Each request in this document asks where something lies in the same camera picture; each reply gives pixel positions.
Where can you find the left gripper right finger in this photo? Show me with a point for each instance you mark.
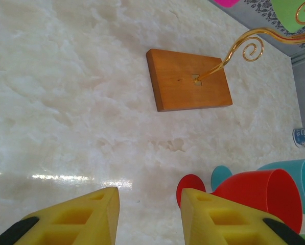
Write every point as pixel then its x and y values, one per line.
pixel 218 222

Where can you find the red wine glass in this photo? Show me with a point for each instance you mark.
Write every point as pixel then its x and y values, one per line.
pixel 249 189

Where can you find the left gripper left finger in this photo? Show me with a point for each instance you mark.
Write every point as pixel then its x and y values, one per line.
pixel 85 219

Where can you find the pink wine glass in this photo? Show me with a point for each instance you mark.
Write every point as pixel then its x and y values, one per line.
pixel 226 3

